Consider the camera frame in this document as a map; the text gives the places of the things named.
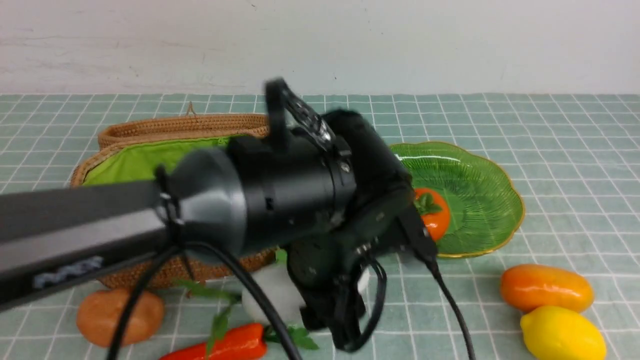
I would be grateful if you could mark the orange toy persimmon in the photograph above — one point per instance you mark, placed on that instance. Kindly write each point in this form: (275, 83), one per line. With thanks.
(433, 211)

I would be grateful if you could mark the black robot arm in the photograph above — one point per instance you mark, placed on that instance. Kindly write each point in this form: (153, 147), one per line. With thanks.
(330, 191)

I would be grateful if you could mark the orange toy carrot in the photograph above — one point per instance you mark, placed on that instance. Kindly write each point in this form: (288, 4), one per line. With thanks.
(246, 342)

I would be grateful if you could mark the yellow toy lemon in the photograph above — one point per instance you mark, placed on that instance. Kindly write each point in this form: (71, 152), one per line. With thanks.
(556, 333)

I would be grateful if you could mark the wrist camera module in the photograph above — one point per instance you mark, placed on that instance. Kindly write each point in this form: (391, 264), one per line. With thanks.
(289, 116)

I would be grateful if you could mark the orange toy mango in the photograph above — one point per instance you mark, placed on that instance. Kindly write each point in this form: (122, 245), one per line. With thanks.
(529, 286)

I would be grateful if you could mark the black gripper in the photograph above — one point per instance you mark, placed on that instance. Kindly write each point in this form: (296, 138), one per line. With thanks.
(326, 272)

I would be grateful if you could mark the woven wicker basket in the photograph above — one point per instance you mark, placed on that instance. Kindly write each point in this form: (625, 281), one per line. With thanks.
(131, 151)

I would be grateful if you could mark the white toy radish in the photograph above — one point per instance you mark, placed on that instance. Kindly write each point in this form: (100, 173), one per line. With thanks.
(277, 286)

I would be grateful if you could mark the green glass leaf plate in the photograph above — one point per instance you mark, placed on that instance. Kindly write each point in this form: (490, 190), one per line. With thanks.
(485, 208)

